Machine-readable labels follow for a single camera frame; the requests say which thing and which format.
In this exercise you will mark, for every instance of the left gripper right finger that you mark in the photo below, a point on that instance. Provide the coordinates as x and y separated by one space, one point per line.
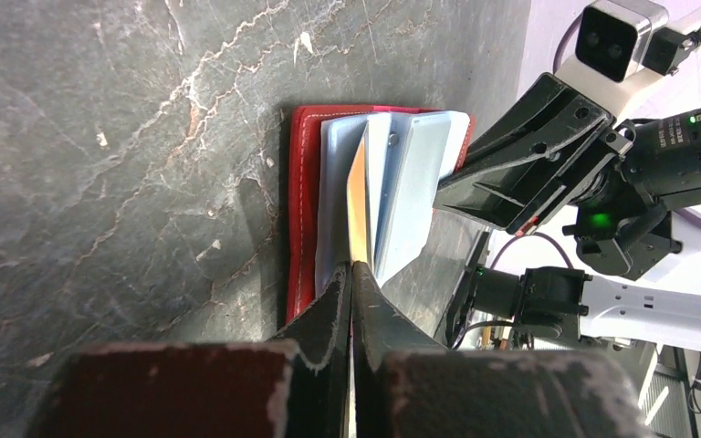
409 385

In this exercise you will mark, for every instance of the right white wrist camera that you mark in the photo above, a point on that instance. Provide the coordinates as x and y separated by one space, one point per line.
625 49

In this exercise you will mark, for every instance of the gold striped credit card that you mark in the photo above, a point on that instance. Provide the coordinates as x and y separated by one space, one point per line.
357 211

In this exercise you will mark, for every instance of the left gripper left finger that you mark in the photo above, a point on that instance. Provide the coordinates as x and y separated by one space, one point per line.
294 384

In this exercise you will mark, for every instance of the red card holder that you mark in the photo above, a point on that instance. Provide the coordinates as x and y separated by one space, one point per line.
405 153

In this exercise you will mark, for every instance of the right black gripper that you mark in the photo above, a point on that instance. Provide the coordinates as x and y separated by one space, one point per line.
550 150

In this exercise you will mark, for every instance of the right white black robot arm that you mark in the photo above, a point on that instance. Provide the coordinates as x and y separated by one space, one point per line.
578 305

